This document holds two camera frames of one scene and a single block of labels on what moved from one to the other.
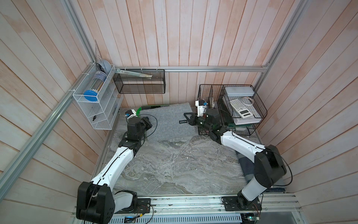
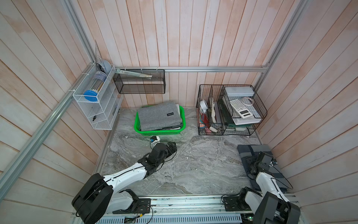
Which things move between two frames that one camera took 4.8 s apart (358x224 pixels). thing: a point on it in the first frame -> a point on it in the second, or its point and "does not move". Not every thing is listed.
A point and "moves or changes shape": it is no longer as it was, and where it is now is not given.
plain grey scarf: x=165 y=122 moves or changes shape
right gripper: x=193 y=120 -> x=251 y=158
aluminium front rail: x=209 y=208 does not move
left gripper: x=145 y=120 -> x=173 y=149
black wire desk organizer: x=239 y=105 does not move
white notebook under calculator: x=251 y=119 does not move
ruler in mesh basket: x=120 y=71 does not move
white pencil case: x=240 y=91 does not move
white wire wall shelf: x=99 y=95 does not move
